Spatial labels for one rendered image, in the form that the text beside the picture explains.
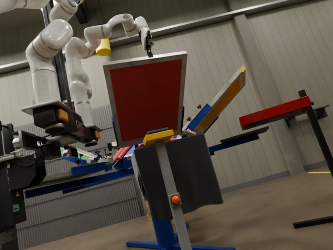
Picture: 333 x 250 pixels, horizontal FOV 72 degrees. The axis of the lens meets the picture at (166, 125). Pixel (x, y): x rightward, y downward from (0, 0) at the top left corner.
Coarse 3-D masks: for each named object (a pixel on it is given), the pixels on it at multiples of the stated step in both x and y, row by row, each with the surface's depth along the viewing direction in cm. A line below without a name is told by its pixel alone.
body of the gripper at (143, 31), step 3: (141, 30) 139; (144, 30) 138; (141, 33) 140; (144, 33) 136; (150, 33) 137; (141, 36) 141; (144, 36) 135; (141, 39) 143; (144, 39) 135; (144, 42) 137; (147, 42) 138; (144, 45) 139; (147, 45) 140; (144, 48) 141
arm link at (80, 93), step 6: (72, 84) 137; (78, 84) 137; (84, 84) 141; (72, 90) 137; (78, 90) 137; (84, 90) 138; (90, 90) 149; (72, 96) 137; (78, 96) 136; (84, 96) 138; (78, 102) 135; (84, 102) 136
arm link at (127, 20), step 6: (114, 18) 141; (120, 18) 140; (126, 18) 140; (132, 18) 142; (108, 24) 143; (114, 24) 141; (126, 24) 142; (132, 24) 144; (102, 30) 145; (108, 30) 144; (126, 30) 146; (108, 36) 148
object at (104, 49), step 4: (96, 24) 575; (100, 24) 578; (104, 40) 572; (108, 40) 583; (104, 44) 569; (108, 44) 578; (100, 48) 565; (104, 48) 567; (108, 48) 573; (96, 52) 576; (100, 52) 578; (104, 52) 582; (108, 52) 586
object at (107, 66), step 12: (120, 60) 151; (132, 60) 151; (144, 60) 153; (156, 60) 155; (168, 60) 158; (108, 72) 150; (108, 84) 156; (180, 84) 176; (180, 96) 184; (180, 108) 193; (180, 120) 203; (120, 144) 200
